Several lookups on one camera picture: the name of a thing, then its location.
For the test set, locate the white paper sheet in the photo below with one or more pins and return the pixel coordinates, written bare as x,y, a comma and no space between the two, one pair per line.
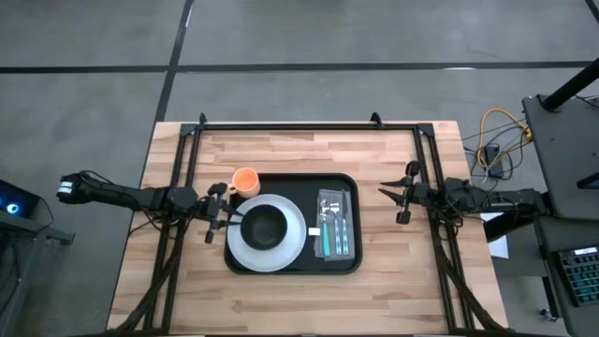
500,245

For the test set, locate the black keyboard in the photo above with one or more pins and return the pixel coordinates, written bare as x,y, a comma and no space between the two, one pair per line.
580,276

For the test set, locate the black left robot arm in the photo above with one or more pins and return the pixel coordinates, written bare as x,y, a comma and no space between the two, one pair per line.
117,194

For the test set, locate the white plate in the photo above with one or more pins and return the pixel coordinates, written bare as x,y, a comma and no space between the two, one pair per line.
281,262

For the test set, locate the black plastic tray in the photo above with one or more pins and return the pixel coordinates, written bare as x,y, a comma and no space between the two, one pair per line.
290,185

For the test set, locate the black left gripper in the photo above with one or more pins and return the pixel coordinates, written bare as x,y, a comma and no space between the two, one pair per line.
211,210

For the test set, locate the black power adapter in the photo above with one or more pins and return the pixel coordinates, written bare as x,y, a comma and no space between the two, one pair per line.
493,159

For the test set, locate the black bowl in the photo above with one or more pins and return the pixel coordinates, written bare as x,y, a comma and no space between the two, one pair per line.
263,228

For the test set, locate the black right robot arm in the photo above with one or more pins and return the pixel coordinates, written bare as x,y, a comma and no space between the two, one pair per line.
505,199

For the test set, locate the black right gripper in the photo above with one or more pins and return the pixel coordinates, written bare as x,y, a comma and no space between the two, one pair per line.
421,194

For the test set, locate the black pole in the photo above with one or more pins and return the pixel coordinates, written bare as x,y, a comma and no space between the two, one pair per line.
571,84

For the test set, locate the grey cloth napkin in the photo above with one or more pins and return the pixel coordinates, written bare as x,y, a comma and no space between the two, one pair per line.
352,224

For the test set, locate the caster wheel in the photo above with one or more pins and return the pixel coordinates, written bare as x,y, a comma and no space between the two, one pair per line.
546,313

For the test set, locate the grey metal stand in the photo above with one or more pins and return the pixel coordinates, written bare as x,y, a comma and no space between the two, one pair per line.
18,243

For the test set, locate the black computer with blue light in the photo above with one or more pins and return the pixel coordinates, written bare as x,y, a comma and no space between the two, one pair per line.
16,199

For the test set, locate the small white tag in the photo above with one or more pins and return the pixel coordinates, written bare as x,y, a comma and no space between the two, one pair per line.
314,230

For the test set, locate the orange mug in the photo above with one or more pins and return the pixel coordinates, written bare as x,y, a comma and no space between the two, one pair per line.
245,181

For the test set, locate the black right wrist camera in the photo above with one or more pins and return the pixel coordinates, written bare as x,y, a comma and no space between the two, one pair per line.
457,188

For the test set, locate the grey desk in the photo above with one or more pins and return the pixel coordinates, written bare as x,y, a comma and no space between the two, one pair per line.
566,150

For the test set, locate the black table frame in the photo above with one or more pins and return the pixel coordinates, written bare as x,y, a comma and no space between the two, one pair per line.
309,127

